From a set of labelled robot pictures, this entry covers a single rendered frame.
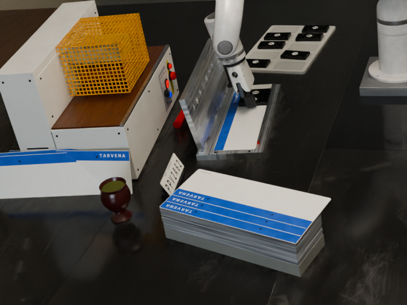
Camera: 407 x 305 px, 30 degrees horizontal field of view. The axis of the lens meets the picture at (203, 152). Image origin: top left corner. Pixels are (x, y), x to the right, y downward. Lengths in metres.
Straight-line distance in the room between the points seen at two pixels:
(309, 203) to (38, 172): 0.87
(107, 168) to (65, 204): 0.16
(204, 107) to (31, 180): 0.58
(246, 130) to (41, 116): 0.63
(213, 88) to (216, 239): 0.75
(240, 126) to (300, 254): 0.72
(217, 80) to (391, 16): 0.60
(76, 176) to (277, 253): 0.74
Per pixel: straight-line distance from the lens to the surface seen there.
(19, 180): 2.37
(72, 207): 2.25
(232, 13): 2.28
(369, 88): 2.53
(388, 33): 2.51
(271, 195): 1.92
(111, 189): 2.09
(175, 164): 2.24
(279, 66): 2.78
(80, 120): 2.27
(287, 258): 1.81
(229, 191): 1.96
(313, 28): 3.04
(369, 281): 1.80
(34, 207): 2.30
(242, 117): 2.46
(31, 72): 2.20
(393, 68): 2.56
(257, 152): 2.26
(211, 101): 2.44
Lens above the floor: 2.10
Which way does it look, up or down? 31 degrees down
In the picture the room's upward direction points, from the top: 11 degrees counter-clockwise
